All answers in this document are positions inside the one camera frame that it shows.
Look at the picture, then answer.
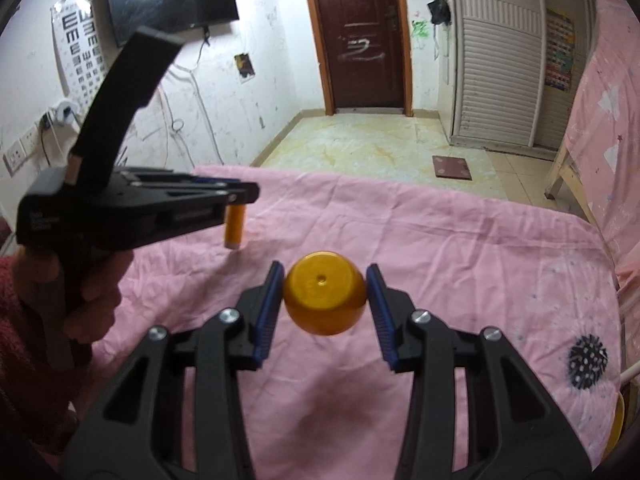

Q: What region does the black hanging bag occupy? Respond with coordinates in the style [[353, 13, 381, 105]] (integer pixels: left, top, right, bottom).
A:
[[427, 0, 452, 26]]

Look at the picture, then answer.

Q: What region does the pink printed curtain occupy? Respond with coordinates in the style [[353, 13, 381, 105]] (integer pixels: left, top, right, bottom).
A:
[[562, 0, 640, 291]]

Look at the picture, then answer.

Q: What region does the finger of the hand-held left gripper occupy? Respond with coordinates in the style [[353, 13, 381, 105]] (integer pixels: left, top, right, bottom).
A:
[[150, 183, 262, 228], [120, 170, 242, 192]]

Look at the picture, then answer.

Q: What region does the white wall socket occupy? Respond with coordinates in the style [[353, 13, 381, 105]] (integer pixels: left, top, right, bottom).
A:
[[2, 122, 41, 176]]

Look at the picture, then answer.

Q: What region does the colourful grid poster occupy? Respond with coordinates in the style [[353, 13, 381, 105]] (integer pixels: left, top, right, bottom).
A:
[[544, 7, 576, 93]]

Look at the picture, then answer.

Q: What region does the white charger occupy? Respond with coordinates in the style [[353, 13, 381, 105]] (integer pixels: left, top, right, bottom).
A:
[[52, 100, 81, 126]]

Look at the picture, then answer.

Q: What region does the pink bed sheet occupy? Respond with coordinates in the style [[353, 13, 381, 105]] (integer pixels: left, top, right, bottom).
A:
[[75, 162, 623, 480]]

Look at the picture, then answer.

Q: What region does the eye chart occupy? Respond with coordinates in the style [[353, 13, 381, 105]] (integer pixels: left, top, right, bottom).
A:
[[50, 0, 108, 98]]

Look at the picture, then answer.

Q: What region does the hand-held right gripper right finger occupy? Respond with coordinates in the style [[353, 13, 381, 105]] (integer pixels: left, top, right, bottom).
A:
[[365, 262, 596, 480]]

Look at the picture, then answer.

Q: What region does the yellow chair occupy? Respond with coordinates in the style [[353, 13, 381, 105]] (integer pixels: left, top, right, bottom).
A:
[[606, 391, 626, 458]]

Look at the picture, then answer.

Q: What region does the person's left hand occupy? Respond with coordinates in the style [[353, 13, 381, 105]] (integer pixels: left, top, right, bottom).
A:
[[12, 247, 133, 357]]

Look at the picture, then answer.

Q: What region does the white slatted wardrobe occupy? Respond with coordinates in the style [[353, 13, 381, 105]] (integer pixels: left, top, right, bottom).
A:
[[440, 0, 596, 151]]

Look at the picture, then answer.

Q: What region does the dark brown door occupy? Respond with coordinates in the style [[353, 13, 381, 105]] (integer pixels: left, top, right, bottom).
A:
[[299, 0, 415, 117]]

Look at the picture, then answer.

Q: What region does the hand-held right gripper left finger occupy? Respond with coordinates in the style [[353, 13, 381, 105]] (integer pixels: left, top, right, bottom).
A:
[[62, 260, 286, 480]]

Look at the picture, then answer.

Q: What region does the orange plastic bowl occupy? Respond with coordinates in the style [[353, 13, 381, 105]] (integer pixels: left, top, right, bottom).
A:
[[284, 251, 367, 336]]

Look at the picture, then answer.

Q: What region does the brown floor mat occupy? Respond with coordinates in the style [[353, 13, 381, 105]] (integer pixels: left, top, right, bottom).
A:
[[432, 155, 473, 181]]

